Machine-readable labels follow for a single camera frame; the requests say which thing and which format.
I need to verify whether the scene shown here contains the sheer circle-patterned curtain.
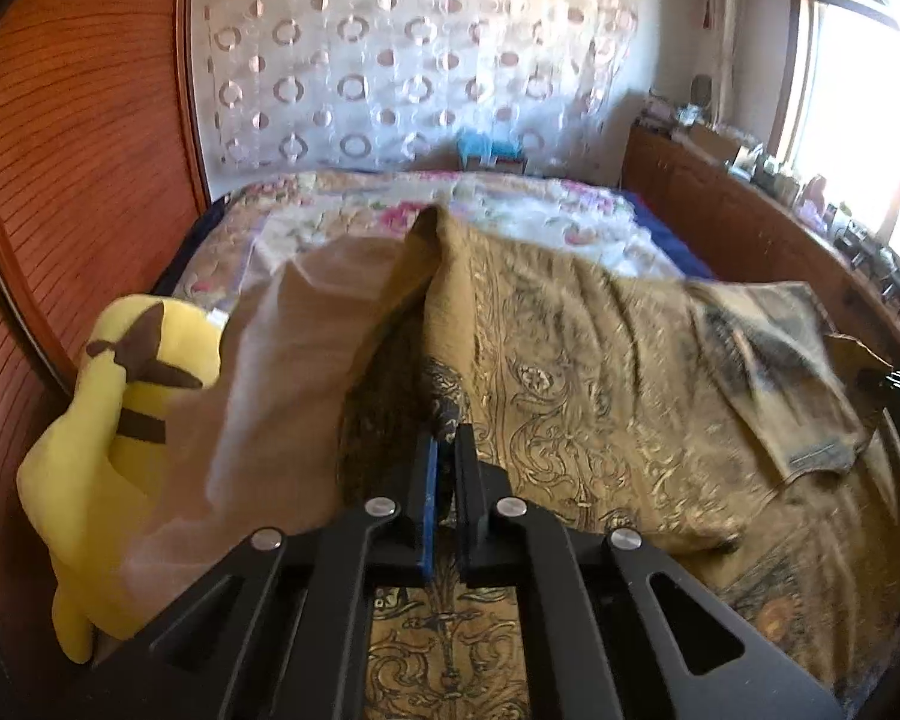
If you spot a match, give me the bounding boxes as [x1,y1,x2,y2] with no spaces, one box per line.
[187,0,638,173]

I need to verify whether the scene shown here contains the pink floral blanket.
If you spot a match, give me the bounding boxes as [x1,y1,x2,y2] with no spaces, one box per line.
[172,169,683,316]

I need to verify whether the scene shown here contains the pile of papers and packets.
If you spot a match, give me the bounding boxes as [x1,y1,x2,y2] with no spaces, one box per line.
[641,94,691,137]

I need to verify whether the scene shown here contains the pale checked window curtain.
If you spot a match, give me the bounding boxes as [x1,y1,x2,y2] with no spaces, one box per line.
[694,0,743,128]

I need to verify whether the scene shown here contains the spare black gripper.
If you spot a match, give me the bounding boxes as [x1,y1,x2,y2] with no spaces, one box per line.
[874,255,900,310]
[834,219,880,265]

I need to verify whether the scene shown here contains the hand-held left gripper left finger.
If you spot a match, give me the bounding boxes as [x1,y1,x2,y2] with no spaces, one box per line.
[82,427,441,720]

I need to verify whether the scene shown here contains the wooden framed window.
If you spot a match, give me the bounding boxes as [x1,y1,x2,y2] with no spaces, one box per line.
[765,0,900,271]

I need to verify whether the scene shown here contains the yellow plush toy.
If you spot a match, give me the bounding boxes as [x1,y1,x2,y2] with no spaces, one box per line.
[16,296,230,665]

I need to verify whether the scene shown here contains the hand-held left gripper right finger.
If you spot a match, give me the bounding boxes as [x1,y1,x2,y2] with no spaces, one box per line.
[452,424,847,720]

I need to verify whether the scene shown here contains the navy blue blanket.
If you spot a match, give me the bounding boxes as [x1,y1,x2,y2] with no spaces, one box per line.
[630,191,713,278]

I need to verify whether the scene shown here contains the blue object behind bed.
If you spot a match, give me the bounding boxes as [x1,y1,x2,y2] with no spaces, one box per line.
[456,127,527,172]

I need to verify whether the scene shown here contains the open cardboard box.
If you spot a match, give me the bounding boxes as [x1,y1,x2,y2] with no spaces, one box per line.
[679,124,736,160]

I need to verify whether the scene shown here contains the wooden side cabinet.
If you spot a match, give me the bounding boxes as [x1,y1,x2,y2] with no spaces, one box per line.
[621,124,900,346]

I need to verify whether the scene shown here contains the wooden headboard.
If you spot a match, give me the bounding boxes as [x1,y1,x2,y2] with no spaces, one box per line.
[0,0,218,691]

